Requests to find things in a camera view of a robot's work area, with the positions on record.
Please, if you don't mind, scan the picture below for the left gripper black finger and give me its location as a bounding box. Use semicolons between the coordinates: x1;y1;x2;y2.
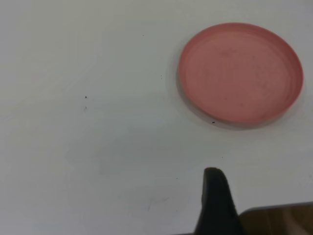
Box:
194;167;247;235

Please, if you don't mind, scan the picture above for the pink round plate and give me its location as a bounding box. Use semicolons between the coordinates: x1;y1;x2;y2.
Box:
178;22;305;128

